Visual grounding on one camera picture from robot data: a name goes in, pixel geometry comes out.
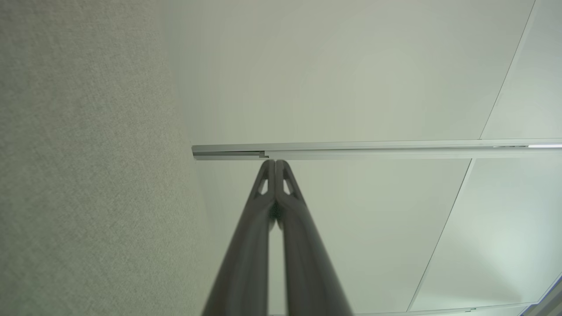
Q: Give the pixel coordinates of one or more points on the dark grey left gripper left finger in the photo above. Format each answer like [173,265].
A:
[246,272]

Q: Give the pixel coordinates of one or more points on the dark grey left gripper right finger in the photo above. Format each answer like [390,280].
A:
[307,272]

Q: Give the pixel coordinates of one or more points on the grey metal partition post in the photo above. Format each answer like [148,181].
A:
[373,149]

